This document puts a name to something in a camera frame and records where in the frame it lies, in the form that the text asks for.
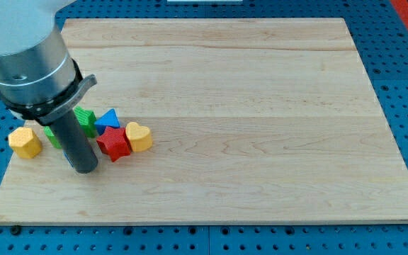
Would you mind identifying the black gray tool flange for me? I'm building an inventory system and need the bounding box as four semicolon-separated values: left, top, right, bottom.
0;59;97;126

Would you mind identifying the yellow hexagon block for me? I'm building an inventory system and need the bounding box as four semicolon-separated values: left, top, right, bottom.
8;127;43;159

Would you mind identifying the blue triangle block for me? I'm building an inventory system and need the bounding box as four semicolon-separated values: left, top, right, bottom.
94;108;120;135

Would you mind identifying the dark gray cylindrical pusher rod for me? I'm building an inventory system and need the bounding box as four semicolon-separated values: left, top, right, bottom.
50;110;98;174

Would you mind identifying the light wooden board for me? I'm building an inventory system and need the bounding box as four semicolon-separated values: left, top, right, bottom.
0;18;408;226

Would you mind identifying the red star block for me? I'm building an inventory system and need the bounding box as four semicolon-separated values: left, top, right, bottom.
96;127;131;162

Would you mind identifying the green block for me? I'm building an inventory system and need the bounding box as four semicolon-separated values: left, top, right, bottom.
43;106;97;149

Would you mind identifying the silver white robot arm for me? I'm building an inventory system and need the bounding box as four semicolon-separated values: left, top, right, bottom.
0;0;98;174

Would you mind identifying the yellow heart block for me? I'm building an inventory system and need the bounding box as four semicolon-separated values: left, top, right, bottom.
125;122;153;152

